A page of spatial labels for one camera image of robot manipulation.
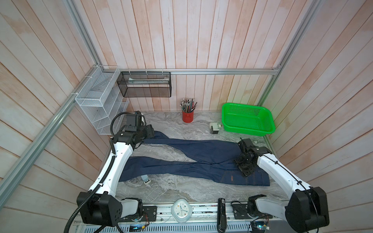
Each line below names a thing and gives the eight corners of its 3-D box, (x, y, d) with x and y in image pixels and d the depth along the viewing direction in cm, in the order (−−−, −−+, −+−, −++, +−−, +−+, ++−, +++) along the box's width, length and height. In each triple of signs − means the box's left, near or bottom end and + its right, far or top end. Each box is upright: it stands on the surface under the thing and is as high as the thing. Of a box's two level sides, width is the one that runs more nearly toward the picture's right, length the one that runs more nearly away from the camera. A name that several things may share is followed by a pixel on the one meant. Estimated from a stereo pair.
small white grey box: (210, 134, 108) (211, 130, 104) (209, 125, 113) (210, 122, 110) (219, 134, 108) (220, 130, 104) (217, 125, 113) (218, 122, 110)
